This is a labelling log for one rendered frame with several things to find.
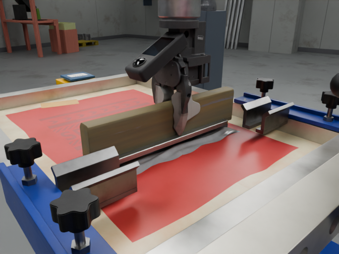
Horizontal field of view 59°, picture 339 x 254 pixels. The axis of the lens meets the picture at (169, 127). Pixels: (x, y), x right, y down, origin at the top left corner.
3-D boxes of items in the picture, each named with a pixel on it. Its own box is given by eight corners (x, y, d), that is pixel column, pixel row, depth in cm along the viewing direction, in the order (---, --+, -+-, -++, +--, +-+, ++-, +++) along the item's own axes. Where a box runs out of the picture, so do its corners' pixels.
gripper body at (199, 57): (210, 85, 59) (214, 19, 54) (177, 93, 53) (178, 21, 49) (183, 79, 64) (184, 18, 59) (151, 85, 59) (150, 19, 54)
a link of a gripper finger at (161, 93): (182, 124, 65) (188, 83, 61) (161, 131, 61) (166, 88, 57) (173, 118, 67) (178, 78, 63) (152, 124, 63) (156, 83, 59)
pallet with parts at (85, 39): (83, 43, 1007) (82, 33, 995) (99, 44, 965) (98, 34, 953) (54, 46, 923) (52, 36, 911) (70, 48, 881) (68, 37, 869)
